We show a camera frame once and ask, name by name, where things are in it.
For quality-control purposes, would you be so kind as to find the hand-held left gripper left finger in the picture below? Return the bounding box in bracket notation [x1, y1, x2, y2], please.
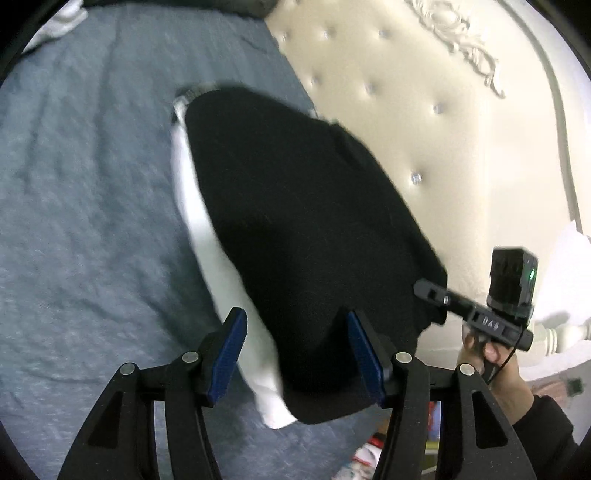
[56, 307, 249, 480]

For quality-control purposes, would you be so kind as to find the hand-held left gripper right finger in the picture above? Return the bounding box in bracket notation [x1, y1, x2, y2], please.
[346, 309, 539, 480]

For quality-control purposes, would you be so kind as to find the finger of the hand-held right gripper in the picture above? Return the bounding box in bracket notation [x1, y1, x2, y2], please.
[413, 278, 477, 320]

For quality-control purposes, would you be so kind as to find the black sweater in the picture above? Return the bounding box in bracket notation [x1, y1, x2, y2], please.
[178, 85, 450, 426]

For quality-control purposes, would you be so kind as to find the person's right forearm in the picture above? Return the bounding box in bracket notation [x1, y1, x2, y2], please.
[509, 394, 583, 480]

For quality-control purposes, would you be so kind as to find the person's right hand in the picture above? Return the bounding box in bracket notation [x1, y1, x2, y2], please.
[455, 333, 535, 429]

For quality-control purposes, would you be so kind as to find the white folded garment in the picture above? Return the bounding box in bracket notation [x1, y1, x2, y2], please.
[170, 99, 299, 431]

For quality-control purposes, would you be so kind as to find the cream tufted headboard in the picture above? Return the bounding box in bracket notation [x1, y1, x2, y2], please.
[263, 0, 591, 385]

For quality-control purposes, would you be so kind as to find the blue patterned bedspread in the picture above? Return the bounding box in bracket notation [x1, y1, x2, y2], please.
[0, 0, 385, 480]

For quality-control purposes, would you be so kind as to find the white shirt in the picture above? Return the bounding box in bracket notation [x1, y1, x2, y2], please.
[33, 0, 89, 45]

